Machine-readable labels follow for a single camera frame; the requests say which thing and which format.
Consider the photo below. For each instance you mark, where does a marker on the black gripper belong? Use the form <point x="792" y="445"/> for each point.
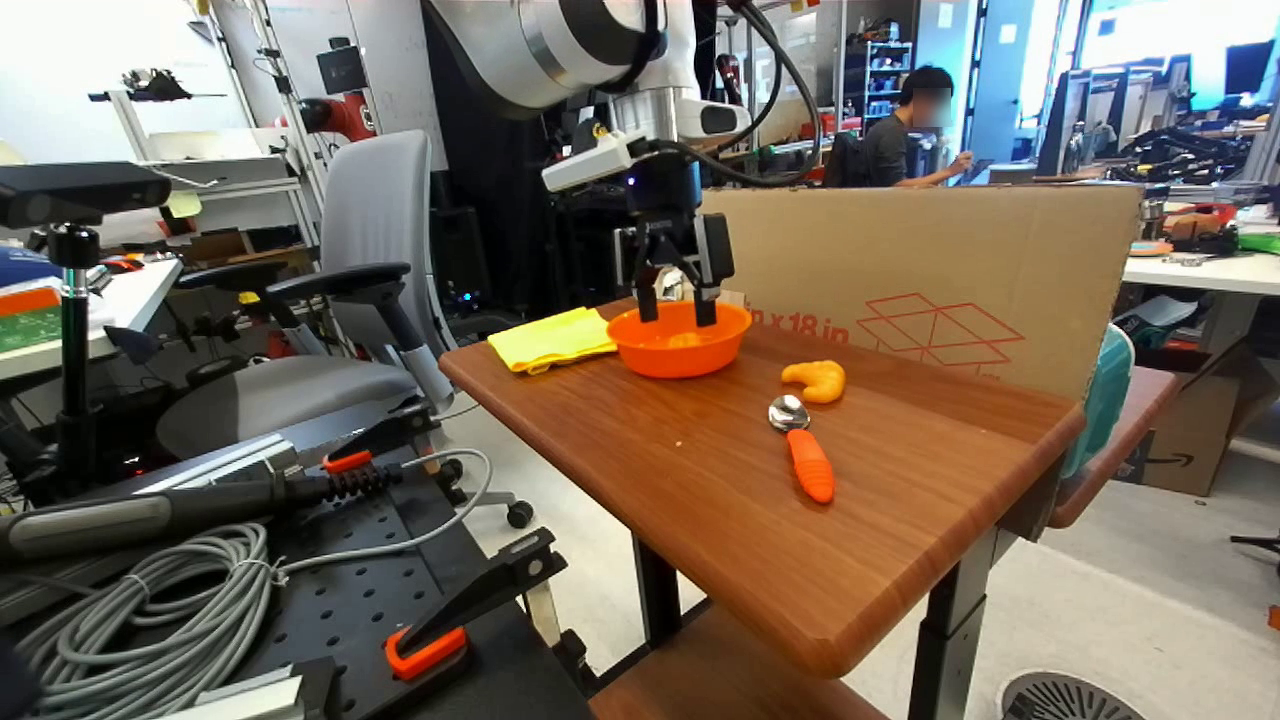
<point x="667" y="212"/>

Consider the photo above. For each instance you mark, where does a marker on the orange plastic bowl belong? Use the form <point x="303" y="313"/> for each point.
<point x="680" y="357"/>

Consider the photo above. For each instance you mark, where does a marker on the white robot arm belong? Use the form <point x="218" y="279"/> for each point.
<point x="534" y="44"/>

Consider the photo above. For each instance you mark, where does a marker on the yellow towel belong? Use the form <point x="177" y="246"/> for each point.
<point x="546" y="340"/>

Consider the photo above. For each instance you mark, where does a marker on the yellow plastic croissant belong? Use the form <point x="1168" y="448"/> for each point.
<point x="817" y="383"/>

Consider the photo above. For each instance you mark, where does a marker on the large brown cardboard sheet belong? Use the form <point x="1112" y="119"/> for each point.
<point x="934" y="266"/>

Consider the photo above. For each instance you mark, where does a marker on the seated person dark shirt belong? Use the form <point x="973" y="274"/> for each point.
<point x="886" y="141"/>

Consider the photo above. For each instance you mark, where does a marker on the black table leg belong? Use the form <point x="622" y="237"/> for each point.
<point x="658" y="593"/>
<point x="952" y="643"/>

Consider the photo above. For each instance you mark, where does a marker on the grey office chair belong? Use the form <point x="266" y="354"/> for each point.
<point x="381" y="201"/>

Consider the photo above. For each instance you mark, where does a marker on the brown lower table shelf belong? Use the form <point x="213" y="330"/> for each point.
<point x="722" y="681"/>

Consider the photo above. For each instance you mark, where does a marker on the shiny metal plate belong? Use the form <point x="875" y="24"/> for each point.
<point x="293" y="401"/>

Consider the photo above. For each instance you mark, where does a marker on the black breadboard platform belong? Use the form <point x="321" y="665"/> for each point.
<point x="346" y="602"/>

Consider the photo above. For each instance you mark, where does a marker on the brown wooden side board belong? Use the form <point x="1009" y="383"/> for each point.
<point x="1127" y="424"/>

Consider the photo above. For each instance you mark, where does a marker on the white desk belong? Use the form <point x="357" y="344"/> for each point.
<point x="1200" y="274"/>

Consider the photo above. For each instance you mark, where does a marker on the white shelf rack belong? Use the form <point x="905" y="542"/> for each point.
<point x="172" y="132"/>

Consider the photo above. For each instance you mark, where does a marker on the tall brown cardboard box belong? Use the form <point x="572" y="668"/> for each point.
<point x="1206" y="424"/>

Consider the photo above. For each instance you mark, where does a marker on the round floor fan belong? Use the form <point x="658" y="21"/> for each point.
<point x="1065" y="701"/>

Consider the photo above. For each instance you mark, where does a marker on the white tray with books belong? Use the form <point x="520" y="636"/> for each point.
<point x="83" y="303"/>

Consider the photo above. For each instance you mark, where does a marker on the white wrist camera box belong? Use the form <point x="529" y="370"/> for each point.
<point x="584" y="166"/>

